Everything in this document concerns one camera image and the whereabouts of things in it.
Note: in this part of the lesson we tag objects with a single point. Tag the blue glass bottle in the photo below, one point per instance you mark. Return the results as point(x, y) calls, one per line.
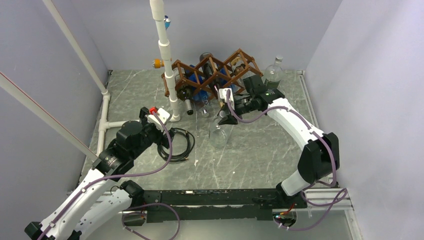
point(201, 99)

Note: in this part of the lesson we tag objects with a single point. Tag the clear bottle red label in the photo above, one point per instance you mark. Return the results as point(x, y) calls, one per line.
point(274, 73)

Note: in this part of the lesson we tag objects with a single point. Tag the white pvc pipe frame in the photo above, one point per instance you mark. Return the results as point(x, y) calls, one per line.
point(161, 20)

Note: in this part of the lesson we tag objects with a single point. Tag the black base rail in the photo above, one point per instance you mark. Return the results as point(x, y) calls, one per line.
point(210, 204)

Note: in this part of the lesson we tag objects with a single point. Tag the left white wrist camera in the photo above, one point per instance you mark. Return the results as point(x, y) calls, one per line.
point(158, 116)

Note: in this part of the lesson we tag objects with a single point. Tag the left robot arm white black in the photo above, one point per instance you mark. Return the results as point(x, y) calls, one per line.
point(78, 216)

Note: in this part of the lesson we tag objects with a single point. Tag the brown wooden wine rack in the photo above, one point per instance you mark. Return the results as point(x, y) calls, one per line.
point(212, 70)

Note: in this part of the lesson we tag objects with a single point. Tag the clear square glass bottle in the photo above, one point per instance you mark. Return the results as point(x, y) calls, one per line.
point(219, 134)

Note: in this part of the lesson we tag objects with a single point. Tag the dark green wine bottle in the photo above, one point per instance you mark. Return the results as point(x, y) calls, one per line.
point(185, 94)

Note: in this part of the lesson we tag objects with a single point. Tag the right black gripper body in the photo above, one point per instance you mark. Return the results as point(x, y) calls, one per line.
point(244, 105)

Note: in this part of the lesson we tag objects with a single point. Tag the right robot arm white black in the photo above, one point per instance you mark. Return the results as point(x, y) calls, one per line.
point(320, 151)

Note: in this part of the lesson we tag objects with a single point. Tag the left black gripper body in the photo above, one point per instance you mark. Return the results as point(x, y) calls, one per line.
point(152, 132)

